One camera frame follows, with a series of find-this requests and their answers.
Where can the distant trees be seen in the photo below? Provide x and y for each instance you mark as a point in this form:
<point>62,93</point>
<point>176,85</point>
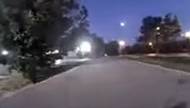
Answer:
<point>111,49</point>

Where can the grey paved path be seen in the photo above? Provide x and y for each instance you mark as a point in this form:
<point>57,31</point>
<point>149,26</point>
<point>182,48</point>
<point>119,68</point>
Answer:
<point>99,89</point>

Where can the large dark tree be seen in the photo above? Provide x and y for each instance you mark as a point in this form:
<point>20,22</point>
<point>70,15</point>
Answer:
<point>40,28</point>

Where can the dark tree group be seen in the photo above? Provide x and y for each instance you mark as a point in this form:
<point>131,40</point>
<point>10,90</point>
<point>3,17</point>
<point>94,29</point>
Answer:
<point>157,27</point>

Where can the dry grass strip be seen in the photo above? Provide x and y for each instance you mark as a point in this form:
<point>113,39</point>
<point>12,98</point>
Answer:
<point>184,63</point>

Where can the bare ground strip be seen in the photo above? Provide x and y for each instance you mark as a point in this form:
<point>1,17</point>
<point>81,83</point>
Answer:
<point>5,83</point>

